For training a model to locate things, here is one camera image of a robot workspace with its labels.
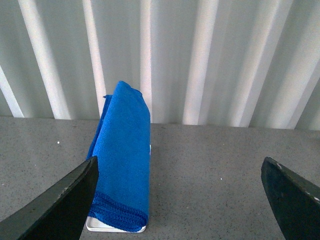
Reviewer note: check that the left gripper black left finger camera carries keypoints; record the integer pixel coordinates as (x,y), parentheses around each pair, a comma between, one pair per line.
(60,212)

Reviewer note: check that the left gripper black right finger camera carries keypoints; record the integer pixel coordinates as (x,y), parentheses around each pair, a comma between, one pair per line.
(295,201)

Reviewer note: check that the blue microfiber cloth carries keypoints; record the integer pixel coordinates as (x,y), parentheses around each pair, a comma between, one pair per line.
(125,119)

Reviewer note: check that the white towel rack with tray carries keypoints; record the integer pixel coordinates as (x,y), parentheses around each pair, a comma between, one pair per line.
(100,226)

